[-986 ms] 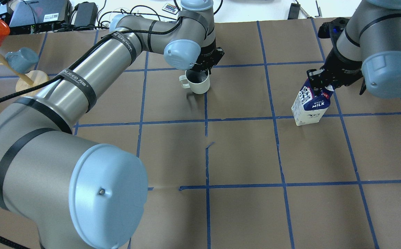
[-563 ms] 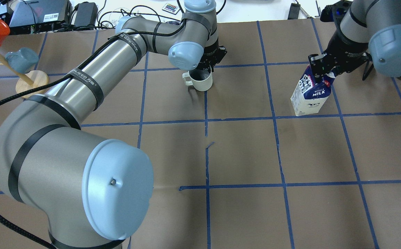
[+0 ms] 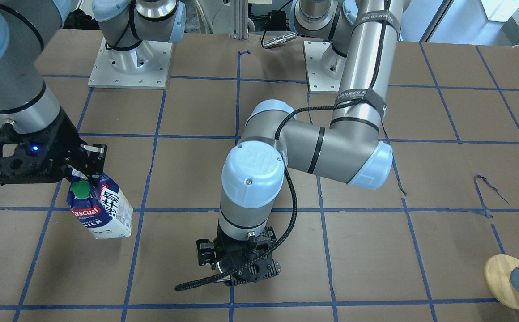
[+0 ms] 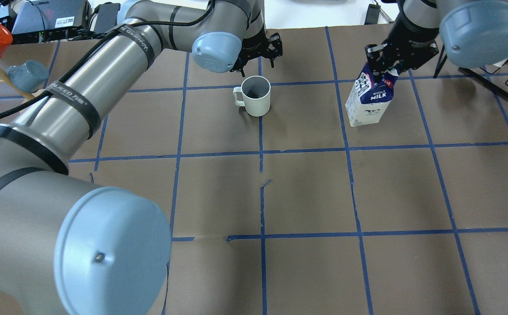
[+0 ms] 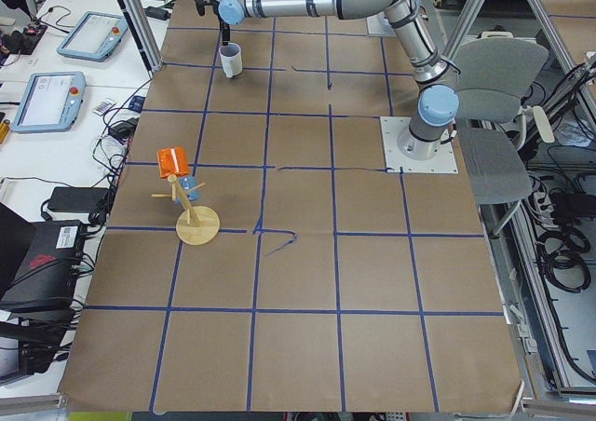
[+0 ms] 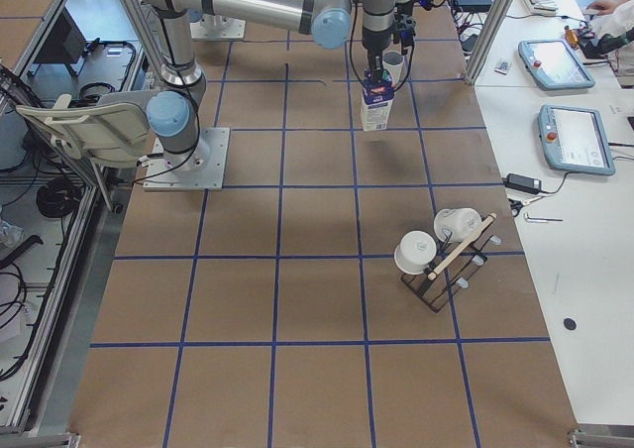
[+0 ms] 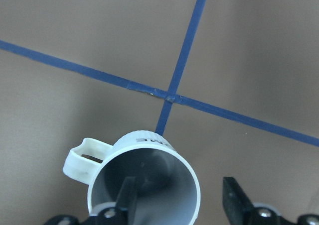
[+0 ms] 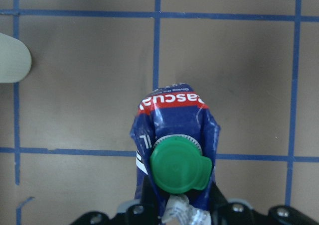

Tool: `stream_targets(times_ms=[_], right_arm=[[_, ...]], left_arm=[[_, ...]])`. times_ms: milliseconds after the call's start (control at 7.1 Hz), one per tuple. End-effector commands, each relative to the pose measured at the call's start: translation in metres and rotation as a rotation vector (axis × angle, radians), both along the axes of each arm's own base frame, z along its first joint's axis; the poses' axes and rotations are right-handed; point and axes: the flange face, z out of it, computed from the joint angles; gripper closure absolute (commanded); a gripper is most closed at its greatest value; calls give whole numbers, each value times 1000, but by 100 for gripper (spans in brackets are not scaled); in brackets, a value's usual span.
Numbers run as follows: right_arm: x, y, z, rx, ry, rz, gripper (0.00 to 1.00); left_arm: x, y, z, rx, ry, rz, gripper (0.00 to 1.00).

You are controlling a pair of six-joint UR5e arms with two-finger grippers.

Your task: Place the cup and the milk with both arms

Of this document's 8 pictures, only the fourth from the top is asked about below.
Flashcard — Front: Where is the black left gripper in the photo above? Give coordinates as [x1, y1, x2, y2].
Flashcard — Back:
[230, 31, 283, 77]

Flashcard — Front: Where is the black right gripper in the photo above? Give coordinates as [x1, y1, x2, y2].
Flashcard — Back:
[365, 17, 439, 81]

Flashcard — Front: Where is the white ceramic mug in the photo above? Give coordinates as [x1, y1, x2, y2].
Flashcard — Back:
[233, 76, 272, 116]

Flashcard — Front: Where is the blue white milk carton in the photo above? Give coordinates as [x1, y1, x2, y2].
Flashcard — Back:
[345, 63, 399, 127]

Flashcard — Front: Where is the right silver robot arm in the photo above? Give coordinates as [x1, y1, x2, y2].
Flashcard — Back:
[365, 0, 508, 80]

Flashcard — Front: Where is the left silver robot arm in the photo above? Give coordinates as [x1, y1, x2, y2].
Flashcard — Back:
[0, 0, 269, 315]

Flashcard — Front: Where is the blue cup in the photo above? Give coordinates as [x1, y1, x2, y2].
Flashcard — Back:
[6, 60, 49, 93]

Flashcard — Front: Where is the black power adapter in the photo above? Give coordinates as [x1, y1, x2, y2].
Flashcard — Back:
[92, 2, 121, 33]

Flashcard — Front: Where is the brown paper table cover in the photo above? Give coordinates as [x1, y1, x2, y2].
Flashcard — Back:
[70, 24, 508, 315]

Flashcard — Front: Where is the black computer box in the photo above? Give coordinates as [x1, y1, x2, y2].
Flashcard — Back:
[12, 0, 91, 35]

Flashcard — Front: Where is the black wire mug rack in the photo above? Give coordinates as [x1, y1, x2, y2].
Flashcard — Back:
[434, 44, 508, 109]

